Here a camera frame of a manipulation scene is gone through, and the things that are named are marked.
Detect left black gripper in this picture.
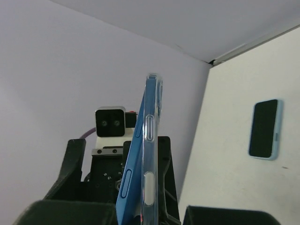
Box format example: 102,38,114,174
44,136,180,225

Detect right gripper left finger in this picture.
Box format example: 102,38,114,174
14,200,117,225

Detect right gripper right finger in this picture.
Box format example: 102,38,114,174
183,206,280,225

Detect clear phone case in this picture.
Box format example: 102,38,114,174
141,74,163,225

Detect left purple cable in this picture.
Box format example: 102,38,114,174
79,128,97,140

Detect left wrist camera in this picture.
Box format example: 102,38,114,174
95,106,137,138

